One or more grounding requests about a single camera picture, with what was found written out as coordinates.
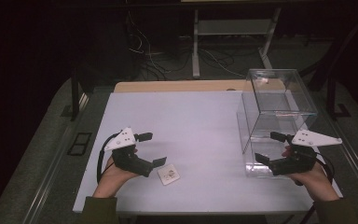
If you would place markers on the clear plastic box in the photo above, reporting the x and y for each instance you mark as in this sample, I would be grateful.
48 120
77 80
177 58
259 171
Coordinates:
275 121

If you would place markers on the white square packet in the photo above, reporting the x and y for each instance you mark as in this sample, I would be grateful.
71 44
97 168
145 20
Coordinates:
168 174

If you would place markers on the black metal stand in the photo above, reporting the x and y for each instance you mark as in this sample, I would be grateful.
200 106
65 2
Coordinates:
335 90
80 90

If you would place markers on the white table sheet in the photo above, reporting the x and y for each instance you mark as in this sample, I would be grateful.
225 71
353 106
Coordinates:
195 146

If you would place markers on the person's right hand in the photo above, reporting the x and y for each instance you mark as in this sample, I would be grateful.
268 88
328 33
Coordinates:
315 182

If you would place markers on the white metal stand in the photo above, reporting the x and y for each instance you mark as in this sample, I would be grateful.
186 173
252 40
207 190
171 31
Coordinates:
230 37

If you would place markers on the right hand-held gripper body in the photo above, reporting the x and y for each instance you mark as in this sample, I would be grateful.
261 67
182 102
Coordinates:
301 155

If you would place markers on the black floor frame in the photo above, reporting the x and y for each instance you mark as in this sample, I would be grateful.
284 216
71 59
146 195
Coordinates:
79 143

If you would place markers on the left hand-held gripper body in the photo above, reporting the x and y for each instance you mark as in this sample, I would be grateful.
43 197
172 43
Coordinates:
130 157

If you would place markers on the person's left hand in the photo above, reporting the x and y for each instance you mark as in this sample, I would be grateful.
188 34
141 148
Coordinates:
115 180

